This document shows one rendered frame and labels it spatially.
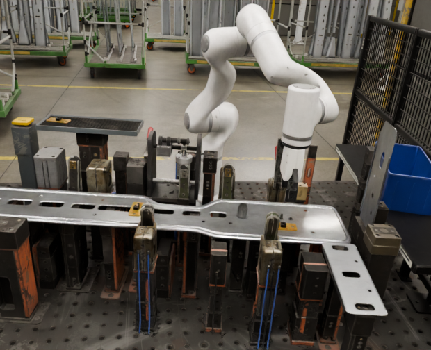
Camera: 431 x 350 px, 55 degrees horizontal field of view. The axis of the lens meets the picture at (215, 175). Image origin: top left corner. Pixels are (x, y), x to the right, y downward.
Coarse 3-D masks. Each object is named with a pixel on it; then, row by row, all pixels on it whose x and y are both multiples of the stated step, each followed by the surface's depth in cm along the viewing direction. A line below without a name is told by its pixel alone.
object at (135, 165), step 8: (128, 160) 149; (136, 160) 150; (144, 160) 151; (128, 168) 145; (136, 168) 145; (144, 168) 147; (128, 176) 147; (136, 176) 147; (144, 176) 148; (128, 184) 148; (136, 184) 148; (144, 184) 148; (128, 192) 149; (136, 192) 149; (144, 192) 150
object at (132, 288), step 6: (132, 228) 135; (132, 234) 136; (132, 240) 138; (132, 246) 139; (132, 252) 140; (132, 258) 141; (132, 264) 142; (132, 276) 149; (132, 282) 146; (132, 288) 144
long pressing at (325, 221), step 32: (0, 192) 139; (32, 192) 140; (64, 192) 141; (96, 192) 142; (96, 224) 126; (128, 224) 127; (160, 224) 127; (192, 224) 128; (224, 224) 129; (256, 224) 130; (320, 224) 132
